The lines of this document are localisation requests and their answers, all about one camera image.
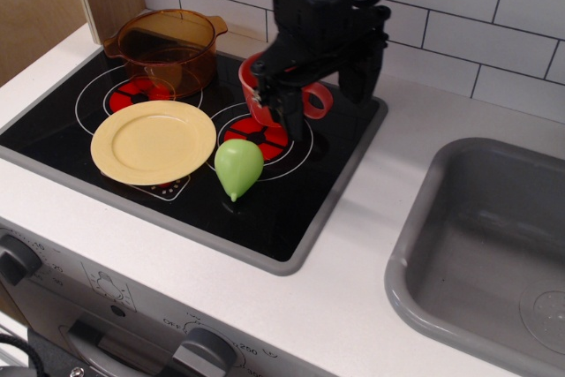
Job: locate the grey oven front panel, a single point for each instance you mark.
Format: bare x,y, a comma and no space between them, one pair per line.
69,288

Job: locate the grey oven door handle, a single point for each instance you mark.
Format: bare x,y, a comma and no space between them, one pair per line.
115,352

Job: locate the black toy stovetop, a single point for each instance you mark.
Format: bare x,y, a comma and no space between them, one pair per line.
273,226

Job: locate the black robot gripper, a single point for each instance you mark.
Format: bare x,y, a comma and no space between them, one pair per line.
317,38

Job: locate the grey plastic sink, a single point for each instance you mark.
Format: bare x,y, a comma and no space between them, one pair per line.
479,264

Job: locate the amber transparent pot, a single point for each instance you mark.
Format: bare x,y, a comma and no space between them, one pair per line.
172,49

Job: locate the red plastic cup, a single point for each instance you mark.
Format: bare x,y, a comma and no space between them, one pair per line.
315,99

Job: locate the grey right oven knob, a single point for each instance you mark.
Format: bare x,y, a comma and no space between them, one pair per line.
203,353

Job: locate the grey left oven knob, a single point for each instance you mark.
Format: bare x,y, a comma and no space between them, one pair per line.
18,261

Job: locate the green plastic pear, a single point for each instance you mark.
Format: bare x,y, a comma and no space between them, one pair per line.
238,165

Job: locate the grey oven knob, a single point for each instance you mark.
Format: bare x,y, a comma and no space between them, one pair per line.
203,353
18,261

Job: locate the yellow plastic plate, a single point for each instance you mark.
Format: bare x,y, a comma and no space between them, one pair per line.
153,143

